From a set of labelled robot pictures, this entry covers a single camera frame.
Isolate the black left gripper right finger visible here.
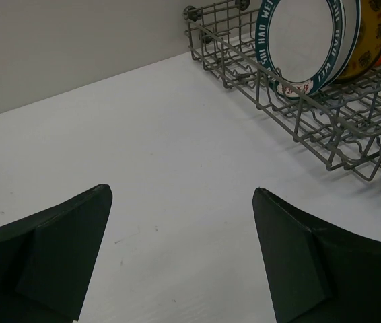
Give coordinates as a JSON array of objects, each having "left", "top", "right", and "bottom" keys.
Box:
[{"left": 252, "top": 188, "right": 381, "bottom": 322}]

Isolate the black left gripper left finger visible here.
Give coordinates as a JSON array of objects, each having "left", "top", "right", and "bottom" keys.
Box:
[{"left": 0, "top": 184, "right": 112, "bottom": 322}]

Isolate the white plate teal rim front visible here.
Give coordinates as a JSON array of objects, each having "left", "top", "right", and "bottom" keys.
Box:
[{"left": 255, "top": 0, "right": 344, "bottom": 98}]

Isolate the white plate teal rim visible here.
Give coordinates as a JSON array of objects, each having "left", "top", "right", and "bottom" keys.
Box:
[
  {"left": 324, "top": 0, "right": 361, "bottom": 86},
  {"left": 255, "top": 0, "right": 344, "bottom": 98}
]

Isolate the white plate teal rim rear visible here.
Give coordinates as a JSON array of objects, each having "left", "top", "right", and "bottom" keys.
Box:
[{"left": 324, "top": 0, "right": 361, "bottom": 86}]

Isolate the brown patterned plate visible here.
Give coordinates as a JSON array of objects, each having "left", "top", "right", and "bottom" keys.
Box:
[{"left": 335, "top": 0, "right": 381, "bottom": 84}]

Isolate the grey wire dish rack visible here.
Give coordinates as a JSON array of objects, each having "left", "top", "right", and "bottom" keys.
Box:
[{"left": 182, "top": 1, "right": 381, "bottom": 181}]

